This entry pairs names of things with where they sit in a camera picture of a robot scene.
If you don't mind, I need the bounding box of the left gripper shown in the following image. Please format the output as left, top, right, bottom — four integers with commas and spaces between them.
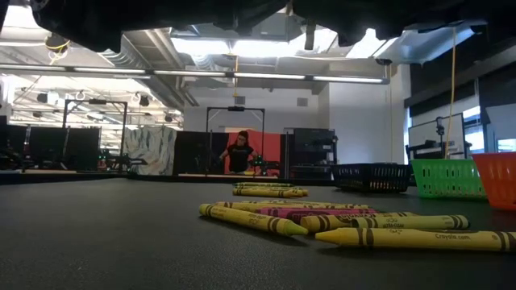
213, 0, 291, 36

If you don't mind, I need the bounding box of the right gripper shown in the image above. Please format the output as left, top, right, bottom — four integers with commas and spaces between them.
292, 0, 388, 47

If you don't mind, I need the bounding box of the long ceiling light strip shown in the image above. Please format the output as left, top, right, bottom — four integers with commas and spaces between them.
128, 68, 390, 85

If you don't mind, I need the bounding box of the red backdrop curtain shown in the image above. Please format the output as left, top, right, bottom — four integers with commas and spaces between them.
224, 129, 282, 176

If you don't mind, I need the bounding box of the black shelf rack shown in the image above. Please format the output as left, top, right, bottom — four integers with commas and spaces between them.
283, 127, 339, 181

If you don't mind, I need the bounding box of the person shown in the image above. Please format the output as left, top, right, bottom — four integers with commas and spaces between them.
218, 129, 260, 176

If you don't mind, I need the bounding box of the black backdrop panel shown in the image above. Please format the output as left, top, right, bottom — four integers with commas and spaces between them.
173, 130, 230, 176
0, 123, 101, 172

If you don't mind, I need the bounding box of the black plastic mesh basket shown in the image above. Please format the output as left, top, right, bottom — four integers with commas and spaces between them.
331, 162, 413, 194

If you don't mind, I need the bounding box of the white patterned backdrop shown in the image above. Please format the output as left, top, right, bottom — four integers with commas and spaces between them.
122, 125, 178, 176

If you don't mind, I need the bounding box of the green plastic mesh basket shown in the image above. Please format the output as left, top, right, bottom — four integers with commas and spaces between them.
410, 158, 488, 202

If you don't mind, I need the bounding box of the pink crayon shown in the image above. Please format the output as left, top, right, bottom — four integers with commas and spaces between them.
256, 206, 379, 223

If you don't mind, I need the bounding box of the orange plastic mesh basket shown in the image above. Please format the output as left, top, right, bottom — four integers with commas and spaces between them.
471, 151, 516, 212

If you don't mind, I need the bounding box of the black table mat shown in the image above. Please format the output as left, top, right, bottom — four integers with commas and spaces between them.
0, 179, 516, 290

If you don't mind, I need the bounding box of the silver rectangular air duct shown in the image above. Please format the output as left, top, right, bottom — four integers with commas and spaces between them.
374, 19, 489, 65

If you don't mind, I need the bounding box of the black gantry frame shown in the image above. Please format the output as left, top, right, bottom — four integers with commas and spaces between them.
205, 106, 266, 177
61, 99, 129, 172

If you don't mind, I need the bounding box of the ceiling cable reel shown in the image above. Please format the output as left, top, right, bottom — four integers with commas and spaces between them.
43, 32, 74, 62

